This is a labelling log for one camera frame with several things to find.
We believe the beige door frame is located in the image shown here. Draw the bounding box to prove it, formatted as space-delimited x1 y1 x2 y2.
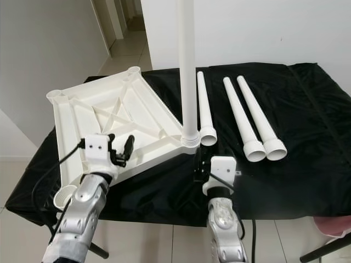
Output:
92 0 127 53

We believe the pink seat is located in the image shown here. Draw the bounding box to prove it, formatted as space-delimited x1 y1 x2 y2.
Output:
313 215 351 237

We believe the black metal bar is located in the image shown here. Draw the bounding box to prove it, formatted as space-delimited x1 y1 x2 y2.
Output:
299 233 351 263

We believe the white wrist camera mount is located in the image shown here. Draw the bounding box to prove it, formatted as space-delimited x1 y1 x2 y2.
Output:
82 134 115 177
202 156 237 197

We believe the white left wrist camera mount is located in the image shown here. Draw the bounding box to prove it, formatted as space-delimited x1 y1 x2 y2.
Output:
82 134 115 177

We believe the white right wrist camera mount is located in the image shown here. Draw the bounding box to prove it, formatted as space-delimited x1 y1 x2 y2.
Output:
202 156 237 197

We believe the black table cloth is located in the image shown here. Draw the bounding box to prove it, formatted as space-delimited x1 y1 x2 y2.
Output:
4 62 351 226

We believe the black metal stand leg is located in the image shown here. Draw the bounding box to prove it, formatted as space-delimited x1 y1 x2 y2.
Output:
88 241 110 259

